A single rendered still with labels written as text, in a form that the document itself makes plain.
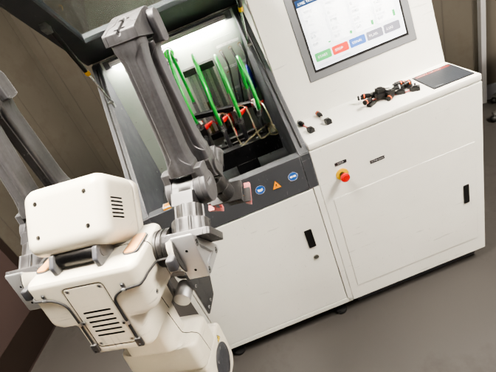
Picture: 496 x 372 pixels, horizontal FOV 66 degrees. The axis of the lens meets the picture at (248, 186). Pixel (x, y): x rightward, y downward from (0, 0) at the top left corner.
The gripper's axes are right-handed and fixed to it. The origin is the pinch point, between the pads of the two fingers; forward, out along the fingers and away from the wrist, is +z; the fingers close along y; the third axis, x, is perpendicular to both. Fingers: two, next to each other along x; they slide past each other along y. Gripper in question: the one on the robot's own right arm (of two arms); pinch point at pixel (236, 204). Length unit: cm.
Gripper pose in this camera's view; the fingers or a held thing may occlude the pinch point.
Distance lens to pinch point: 123.3
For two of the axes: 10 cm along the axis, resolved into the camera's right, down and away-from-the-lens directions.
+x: 0.9, 8.6, -5.0
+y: -9.4, 2.4, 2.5
